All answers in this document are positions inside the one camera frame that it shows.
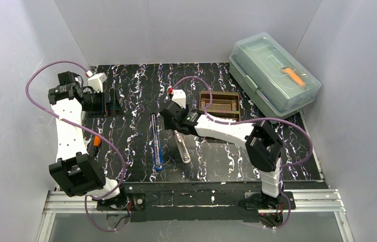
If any black marbled mat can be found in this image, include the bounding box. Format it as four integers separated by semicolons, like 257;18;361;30
74;62;316;184

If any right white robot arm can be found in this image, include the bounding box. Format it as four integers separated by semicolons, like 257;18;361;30
159;101;283;210

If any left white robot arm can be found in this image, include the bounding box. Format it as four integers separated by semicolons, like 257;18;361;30
48;71;123;200

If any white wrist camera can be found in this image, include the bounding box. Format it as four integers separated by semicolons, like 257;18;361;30
86;73;107;93
169;88;186;109

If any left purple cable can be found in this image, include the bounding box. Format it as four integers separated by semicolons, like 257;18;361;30
25;60;128;233

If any clear plastic storage box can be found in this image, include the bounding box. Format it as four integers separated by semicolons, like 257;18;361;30
229;32;321;119

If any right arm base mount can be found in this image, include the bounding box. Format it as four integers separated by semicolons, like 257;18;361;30
238;192;296;230

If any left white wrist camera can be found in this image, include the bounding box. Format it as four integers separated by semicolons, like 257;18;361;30
86;73;107;93

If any orange handled tool in box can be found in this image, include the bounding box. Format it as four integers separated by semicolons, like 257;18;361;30
281;67;306;88

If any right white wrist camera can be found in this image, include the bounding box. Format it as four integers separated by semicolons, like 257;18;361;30
169;88;186;109

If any brown wooden tray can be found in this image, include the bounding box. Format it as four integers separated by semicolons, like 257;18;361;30
199;91;241;122

